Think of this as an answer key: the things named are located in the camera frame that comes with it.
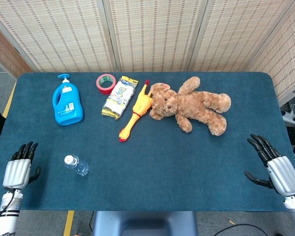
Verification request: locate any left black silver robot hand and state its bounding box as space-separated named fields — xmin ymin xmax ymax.
xmin=2 ymin=142 xmax=41 ymax=190

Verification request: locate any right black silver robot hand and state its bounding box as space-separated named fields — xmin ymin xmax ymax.
xmin=244 ymin=134 xmax=295 ymax=197

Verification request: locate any transparent water bottle white cap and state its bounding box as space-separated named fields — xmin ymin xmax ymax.
xmin=63 ymin=154 xmax=90 ymax=177

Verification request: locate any blue detergent pump bottle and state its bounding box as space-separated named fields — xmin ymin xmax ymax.
xmin=52 ymin=73 xmax=85 ymax=126

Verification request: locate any brown teddy bear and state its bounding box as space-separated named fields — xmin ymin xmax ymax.
xmin=149 ymin=76 xmax=232 ymax=136

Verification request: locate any woven folding screen panel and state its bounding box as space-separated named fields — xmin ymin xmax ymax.
xmin=0 ymin=21 xmax=33 ymax=81
xmin=247 ymin=0 xmax=295 ymax=107
xmin=103 ymin=0 xmax=209 ymax=73
xmin=189 ymin=0 xmax=295 ymax=73
xmin=0 ymin=0 xmax=118 ymax=73

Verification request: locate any red tape roll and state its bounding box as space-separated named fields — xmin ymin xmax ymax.
xmin=96 ymin=73 xmax=117 ymax=95

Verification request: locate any pack of rolled garbage bags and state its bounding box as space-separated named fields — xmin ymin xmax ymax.
xmin=101 ymin=75 xmax=140 ymax=120

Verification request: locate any blue felt table cover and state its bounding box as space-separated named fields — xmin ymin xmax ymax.
xmin=0 ymin=71 xmax=295 ymax=212

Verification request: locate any grey-blue robot torso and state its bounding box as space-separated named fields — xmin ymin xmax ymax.
xmin=92 ymin=210 xmax=199 ymax=236

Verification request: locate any yellow rubber chicken toy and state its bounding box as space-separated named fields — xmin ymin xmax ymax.
xmin=118 ymin=79 xmax=153 ymax=143

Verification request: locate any black floor cable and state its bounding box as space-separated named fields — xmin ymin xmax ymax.
xmin=212 ymin=223 xmax=269 ymax=236

